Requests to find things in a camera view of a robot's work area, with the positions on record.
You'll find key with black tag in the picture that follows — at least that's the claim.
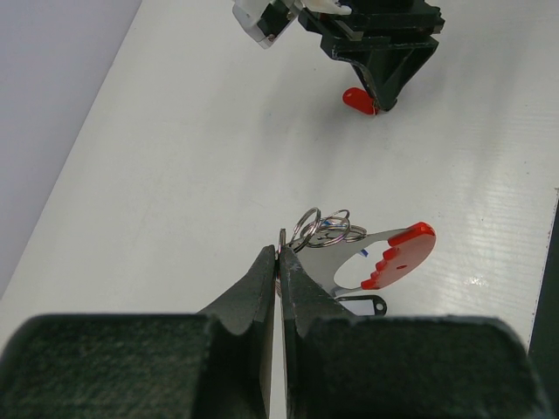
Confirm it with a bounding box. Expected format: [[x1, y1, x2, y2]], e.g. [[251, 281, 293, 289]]
[[336, 294, 388, 316]]

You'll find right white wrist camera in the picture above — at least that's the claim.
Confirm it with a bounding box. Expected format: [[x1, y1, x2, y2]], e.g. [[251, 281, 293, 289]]
[[231, 0, 350, 52]]

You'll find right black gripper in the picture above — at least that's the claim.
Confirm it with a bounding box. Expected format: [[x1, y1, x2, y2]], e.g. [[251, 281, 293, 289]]
[[298, 1, 445, 112]]

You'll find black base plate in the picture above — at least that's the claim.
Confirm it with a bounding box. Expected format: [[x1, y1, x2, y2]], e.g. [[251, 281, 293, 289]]
[[528, 203, 558, 403]]

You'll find key organiser with red handle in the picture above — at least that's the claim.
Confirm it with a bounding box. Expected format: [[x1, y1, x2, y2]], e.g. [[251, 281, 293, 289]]
[[276, 207, 437, 300]]

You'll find key with red tag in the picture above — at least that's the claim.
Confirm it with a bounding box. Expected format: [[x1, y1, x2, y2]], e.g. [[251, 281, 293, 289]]
[[342, 87, 380, 115]]

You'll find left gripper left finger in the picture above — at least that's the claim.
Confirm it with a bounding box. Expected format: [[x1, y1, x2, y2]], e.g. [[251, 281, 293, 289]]
[[196, 244, 280, 337]]

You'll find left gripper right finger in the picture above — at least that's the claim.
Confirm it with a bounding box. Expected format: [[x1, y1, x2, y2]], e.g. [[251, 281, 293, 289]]
[[279, 248, 355, 339]]

